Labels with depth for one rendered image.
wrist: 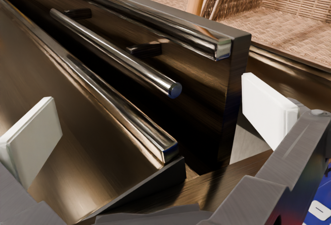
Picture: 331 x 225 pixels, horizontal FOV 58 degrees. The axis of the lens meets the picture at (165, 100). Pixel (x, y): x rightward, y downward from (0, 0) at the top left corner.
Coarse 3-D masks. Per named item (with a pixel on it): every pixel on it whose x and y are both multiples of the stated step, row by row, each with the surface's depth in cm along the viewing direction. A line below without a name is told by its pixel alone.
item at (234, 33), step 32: (32, 0) 79; (64, 0) 59; (64, 32) 64; (128, 32) 41; (224, 32) 27; (96, 64) 54; (160, 64) 37; (192, 64) 32; (224, 64) 28; (128, 96) 47; (160, 96) 39; (192, 96) 33; (224, 96) 29; (192, 128) 35; (224, 128) 31; (192, 160) 37; (224, 160) 34
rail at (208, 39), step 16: (96, 0) 42; (112, 0) 38; (128, 0) 38; (128, 16) 36; (144, 16) 33; (160, 16) 31; (160, 32) 31; (176, 32) 29; (192, 32) 27; (208, 32) 27; (192, 48) 28; (208, 48) 26; (224, 48) 26
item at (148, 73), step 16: (64, 16) 45; (80, 16) 49; (80, 32) 40; (96, 32) 38; (112, 48) 34; (128, 48) 34; (144, 48) 34; (160, 48) 36; (128, 64) 31; (144, 64) 30; (160, 80) 27; (176, 96) 27
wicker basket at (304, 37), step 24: (240, 0) 109; (264, 0) 115; (288, 0) 107; (312, 0) 101; (240, 24) 103; (264, 24) 101; (288, 24) 100; (312, 24) 99; (288, 48) 84; (312, 48) 83
